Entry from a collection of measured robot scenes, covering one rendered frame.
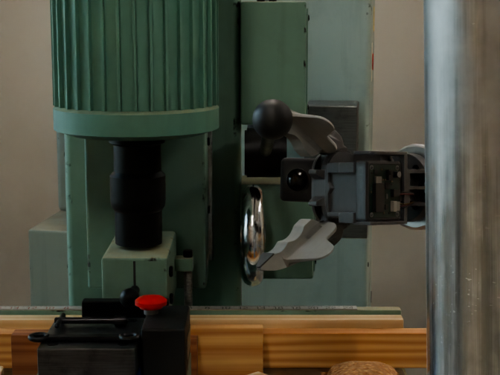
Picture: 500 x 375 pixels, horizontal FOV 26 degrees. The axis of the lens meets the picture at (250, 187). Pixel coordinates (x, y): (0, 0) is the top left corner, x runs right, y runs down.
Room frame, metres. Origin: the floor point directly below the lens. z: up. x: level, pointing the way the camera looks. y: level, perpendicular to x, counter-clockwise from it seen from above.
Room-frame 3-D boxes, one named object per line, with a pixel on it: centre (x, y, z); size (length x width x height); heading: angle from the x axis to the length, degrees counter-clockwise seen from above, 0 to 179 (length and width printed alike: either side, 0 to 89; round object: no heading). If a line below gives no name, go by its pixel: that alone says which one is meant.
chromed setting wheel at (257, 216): (1.29, 0.00, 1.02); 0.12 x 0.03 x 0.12; 0
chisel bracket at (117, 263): (1.17, 0.12, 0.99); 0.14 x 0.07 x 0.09; 0
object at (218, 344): (1.12, 0.10, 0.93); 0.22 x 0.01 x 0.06; 90
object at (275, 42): (1.37, -0.03, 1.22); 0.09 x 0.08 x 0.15; 0
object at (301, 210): (1.34, -0.04, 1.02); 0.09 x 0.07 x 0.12; 90
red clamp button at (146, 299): (0.99, 0.09, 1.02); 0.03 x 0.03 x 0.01
